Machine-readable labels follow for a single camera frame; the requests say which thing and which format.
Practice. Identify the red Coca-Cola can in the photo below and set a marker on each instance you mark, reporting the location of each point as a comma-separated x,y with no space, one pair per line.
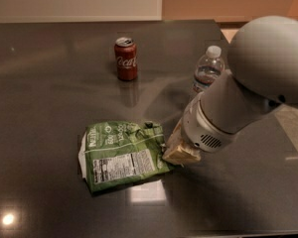
126,58

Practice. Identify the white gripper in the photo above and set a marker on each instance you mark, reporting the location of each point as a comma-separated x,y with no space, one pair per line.
198,127

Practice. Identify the clear plastic water bottle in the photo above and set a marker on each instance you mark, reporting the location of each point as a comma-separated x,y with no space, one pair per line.
208,68

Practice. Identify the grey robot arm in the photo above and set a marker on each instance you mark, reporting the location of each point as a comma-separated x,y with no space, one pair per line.
262,75

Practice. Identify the green jalapeno chip bag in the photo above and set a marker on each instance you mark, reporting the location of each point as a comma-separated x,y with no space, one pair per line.
115,153

